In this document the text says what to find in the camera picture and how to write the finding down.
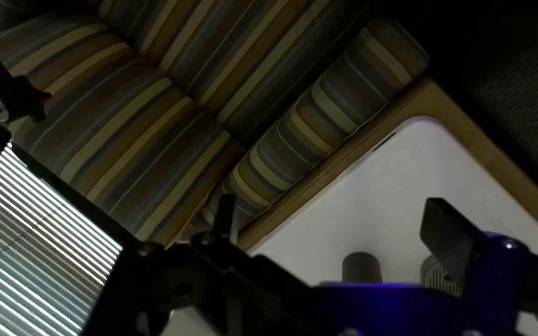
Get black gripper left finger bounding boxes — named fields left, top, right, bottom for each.
left=134, top=192, right=321, bottom=336

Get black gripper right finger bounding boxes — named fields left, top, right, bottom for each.
left=418, top=196, right=538, bottom=336

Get white rectangular board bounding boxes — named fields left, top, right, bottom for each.
left=246, top=114, right=538, bottom=336

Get dark candle jar yellow wax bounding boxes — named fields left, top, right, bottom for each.
left=342, top=250, right=385, bottom=287

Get wooden side table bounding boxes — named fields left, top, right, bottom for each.
left=237, top=76, right=538, bottom=254

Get dark grey couch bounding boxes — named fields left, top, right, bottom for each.
left=368, top=0, right=538, bottom=213

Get striped cushion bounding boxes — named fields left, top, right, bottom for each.
left=0, top=24, right=246, bottom=248

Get white window blinds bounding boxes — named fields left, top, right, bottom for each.
left=0, top=142, right=125, bottom=336

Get striped sofa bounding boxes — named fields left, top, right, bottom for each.
left=0, top=0, right=433, bottom=250

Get dark object on sofa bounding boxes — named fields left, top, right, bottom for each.
left=0, top=26, right=52, bottom=123

